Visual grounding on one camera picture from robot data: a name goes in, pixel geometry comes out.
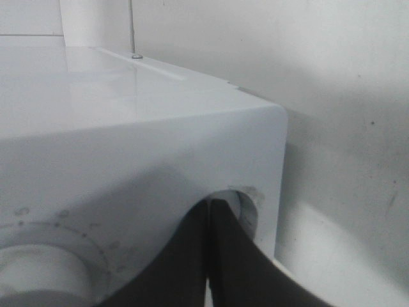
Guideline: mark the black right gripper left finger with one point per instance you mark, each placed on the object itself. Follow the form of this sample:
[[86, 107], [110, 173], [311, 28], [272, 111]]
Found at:
[[177, 275]]

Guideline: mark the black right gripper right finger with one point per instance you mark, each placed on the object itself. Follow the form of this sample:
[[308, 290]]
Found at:
[[240, 274]]

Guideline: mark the round white door button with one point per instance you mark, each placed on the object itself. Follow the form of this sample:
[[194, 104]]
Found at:
[[242, 206]]

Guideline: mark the white microwave oven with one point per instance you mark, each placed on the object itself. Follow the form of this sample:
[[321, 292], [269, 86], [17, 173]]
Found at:
[[102, 154]]

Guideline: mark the white lower timer knob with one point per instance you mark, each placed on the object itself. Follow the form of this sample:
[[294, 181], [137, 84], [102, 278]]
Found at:
[[42, 275]]

